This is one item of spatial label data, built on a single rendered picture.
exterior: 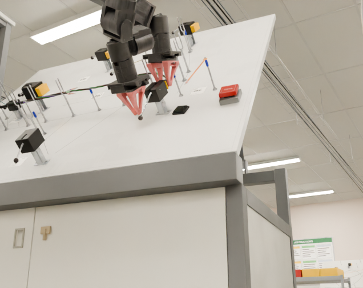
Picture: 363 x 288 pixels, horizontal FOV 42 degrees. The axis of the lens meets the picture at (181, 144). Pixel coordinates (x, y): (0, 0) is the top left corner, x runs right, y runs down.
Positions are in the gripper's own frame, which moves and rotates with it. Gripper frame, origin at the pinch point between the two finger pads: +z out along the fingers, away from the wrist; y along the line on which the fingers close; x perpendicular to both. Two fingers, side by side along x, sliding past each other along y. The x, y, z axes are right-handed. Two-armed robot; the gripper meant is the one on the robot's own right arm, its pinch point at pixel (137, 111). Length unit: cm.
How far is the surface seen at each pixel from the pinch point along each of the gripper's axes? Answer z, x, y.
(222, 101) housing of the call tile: 3.8, -13.9, -18.9
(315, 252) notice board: 693, -866, 258
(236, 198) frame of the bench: 18.2, 13.8, -31.1
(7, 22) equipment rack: -29, -63, 109
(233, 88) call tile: 1.2, -16.3, -21.8
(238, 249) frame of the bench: 26.7, 21.5, -32.8
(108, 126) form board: 6.0, -6.7, 17.4
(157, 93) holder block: -2.0, -8.8, -1.9
